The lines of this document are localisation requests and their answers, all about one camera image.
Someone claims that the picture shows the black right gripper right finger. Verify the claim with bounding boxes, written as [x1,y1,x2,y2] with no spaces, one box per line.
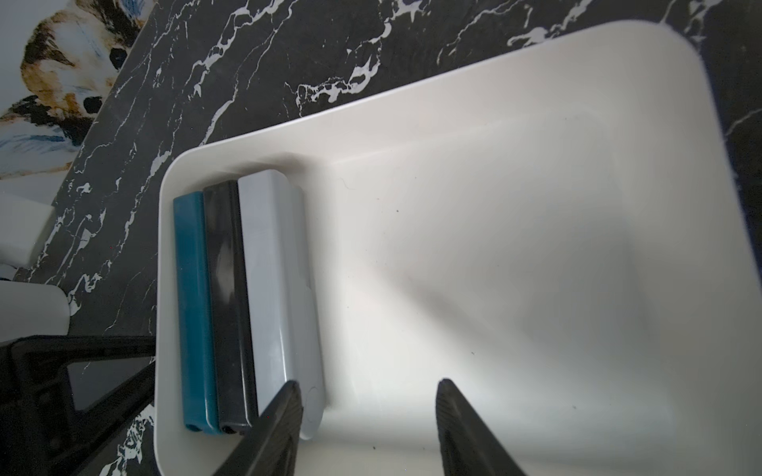
[436,379,526,476]

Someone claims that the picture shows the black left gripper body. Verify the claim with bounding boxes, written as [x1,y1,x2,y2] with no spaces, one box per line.
[1,194,71,342]

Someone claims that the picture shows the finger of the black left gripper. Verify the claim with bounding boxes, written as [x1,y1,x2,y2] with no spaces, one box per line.
[0,334,157,476]

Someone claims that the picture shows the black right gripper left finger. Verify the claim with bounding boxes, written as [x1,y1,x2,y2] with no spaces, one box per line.
[214,381,304,476]

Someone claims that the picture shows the black pruning pliers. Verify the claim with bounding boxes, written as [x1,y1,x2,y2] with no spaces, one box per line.
[202,180,259,434]

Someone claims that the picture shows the light grey pruning pliers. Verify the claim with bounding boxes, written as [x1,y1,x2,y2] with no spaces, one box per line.
[237,170,327,440]

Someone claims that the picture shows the white plastic storage box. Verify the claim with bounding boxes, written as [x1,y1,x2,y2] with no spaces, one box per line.
[154,21,761,475]

